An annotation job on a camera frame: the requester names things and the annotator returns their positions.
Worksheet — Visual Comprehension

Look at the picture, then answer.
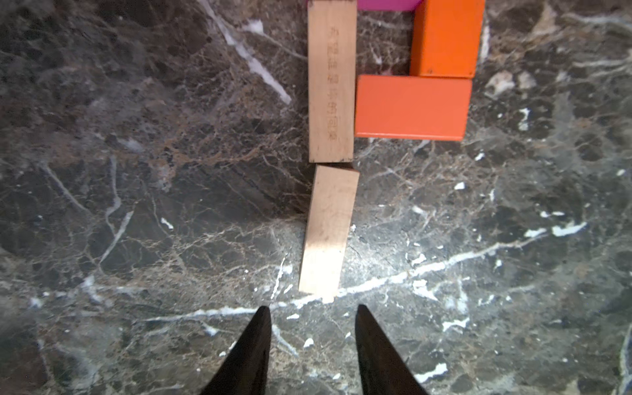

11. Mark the orange block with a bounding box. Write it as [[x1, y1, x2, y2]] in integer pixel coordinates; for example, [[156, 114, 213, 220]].
[[355, 75, 472, 141], [409, 0, 485, 79]]

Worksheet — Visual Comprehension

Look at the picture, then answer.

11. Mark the natural wood block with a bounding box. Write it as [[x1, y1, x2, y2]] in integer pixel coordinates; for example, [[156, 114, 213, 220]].
[[308, 1, 357, 163], [299, 165, 360, 301]]

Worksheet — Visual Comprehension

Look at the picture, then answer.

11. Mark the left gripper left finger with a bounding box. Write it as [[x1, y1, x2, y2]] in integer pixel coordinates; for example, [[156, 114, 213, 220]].
[[201, 306, 272, 395]]

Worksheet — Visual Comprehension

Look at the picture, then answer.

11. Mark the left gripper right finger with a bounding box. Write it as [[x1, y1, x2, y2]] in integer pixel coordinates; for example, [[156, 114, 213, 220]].
[[355, 304, 428, 395]]

